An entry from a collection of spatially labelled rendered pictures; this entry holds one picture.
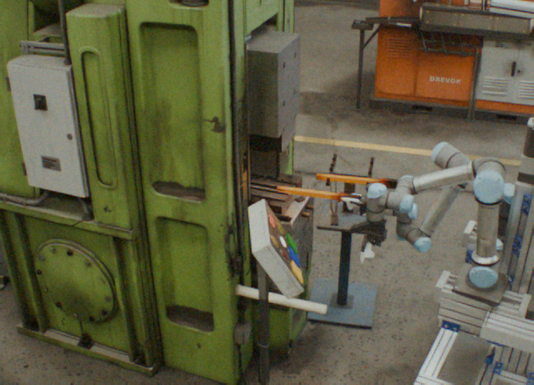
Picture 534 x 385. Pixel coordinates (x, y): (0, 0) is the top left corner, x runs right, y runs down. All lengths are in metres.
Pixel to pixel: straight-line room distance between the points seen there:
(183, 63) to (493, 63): 4.31
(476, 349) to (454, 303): 0.59
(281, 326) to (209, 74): 1.53
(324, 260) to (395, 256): 0.49
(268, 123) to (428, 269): 1.95
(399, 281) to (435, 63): 2.85
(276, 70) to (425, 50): 3.73
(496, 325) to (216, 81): 1.59
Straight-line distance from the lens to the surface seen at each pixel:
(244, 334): 3.40
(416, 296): 4.32
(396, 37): 6.61
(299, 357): 3.84
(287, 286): 2.73
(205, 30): 2.68
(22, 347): 4.13
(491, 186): 2.66
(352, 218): 3.73
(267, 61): 2.89
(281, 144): 3.08
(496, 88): 6.76
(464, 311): 3.19
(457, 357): 3.64
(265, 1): 3.09
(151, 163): 3.07
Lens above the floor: 2.68
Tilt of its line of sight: 30 degrees down
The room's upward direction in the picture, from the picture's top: 1 degrees counter-clockwise
